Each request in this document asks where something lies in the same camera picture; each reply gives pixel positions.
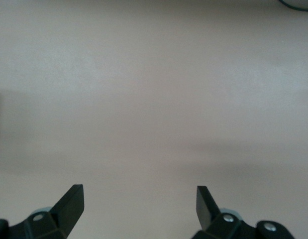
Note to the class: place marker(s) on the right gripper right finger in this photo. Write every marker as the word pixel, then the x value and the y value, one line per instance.
pixel 206 211

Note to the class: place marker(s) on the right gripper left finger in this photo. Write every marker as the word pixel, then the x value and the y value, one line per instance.
pixel 66 211

